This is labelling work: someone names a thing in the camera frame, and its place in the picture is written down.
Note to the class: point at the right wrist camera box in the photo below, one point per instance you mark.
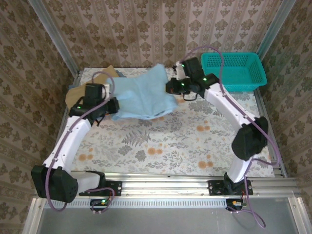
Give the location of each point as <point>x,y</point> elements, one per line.
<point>180,73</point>

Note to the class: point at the connector box with yellow plug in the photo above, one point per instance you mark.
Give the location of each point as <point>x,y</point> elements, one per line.
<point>235,202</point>

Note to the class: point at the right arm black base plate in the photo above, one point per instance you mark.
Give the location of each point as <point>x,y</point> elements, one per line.
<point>214,187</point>

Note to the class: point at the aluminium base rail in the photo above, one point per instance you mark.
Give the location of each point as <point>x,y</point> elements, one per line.
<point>165,189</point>

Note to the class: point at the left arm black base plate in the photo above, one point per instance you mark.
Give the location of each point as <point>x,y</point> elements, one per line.
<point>114,187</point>

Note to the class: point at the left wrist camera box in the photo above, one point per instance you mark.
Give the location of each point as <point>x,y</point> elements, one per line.
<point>106,89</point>

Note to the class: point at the aluminium frame profile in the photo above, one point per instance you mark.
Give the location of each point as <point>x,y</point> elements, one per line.
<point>33,217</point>
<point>298,217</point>

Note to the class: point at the teal plastic basket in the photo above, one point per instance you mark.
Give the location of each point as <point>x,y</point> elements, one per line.
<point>243,70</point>

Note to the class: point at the floral tablecloth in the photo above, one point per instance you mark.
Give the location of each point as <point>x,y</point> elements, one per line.
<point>158,146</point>

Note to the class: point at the light blue trousers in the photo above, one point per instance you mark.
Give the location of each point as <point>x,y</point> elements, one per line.
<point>143,97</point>

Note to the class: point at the aluminium table side rail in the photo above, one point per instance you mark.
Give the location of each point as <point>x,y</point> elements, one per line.
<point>264,114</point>

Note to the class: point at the aluminium corner post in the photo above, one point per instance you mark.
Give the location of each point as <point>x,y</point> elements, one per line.
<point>51,31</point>
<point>275,29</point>

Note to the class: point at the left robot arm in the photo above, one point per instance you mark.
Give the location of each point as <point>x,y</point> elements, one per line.
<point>73,139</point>

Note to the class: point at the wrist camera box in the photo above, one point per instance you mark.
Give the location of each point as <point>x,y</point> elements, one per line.
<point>180,73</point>
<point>106,89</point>

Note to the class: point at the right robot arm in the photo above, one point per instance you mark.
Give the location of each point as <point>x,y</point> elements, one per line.
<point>226,104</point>

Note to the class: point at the connector box with green light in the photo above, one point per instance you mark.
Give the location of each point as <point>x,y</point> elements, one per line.
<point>103,201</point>

